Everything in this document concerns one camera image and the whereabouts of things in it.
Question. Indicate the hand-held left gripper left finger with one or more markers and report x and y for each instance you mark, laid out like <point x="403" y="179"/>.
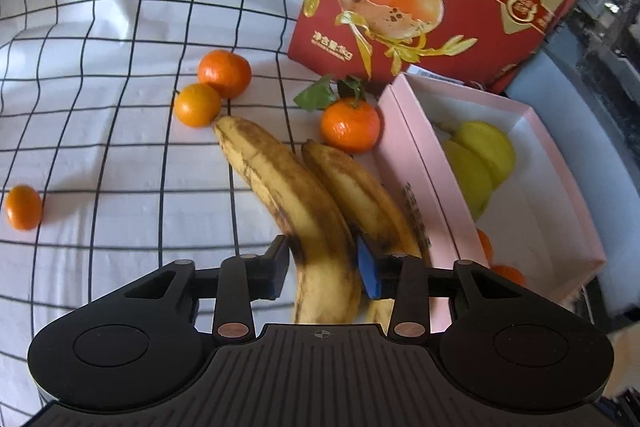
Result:
<point x="274" y="277"/>

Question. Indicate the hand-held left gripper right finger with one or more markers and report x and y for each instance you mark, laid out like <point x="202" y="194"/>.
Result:
<point x="369" y="272"/>

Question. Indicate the spotted yellow banana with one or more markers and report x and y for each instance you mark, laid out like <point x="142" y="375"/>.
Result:
<point x="300" y="207"/>
<point x="365" y="197"/>

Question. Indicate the large tangerine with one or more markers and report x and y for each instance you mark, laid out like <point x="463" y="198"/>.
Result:
<point x="483" y="244"/>

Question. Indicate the pink cardboard box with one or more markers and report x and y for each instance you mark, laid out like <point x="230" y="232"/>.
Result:
<point x="400" y="147"/>

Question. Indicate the green apple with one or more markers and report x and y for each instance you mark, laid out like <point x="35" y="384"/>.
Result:
<point x="487" y="147"/>
<point x="467" y="177"/>

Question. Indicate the tangerine with green leaf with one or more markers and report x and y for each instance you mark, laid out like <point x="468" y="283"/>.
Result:
<point x="507" y="276"/>

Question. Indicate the tangerine with leafy stem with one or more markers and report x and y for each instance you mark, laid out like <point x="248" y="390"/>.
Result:
<point x="350" y="124"/>

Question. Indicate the small tangerine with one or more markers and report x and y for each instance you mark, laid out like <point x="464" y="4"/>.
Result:
<point x="23" y="207"/>
<point x="197" y="105"/>

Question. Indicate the checked white tablecloth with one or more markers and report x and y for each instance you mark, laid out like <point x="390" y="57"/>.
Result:
<point x="125" y="57"/>

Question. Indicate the computer case with glass panel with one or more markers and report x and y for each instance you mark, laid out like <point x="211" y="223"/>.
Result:
<point x="600" y="32"/>

